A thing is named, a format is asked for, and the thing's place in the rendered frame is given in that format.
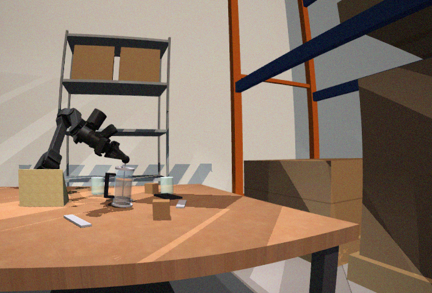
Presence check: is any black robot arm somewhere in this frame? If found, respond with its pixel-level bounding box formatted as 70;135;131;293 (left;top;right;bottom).
34;108;118;170

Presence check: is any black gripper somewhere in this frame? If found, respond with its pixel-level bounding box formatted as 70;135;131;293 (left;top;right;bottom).
88;132;127;160

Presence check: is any glass french press with plunger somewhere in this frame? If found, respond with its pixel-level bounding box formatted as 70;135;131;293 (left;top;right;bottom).
104;166;134;208

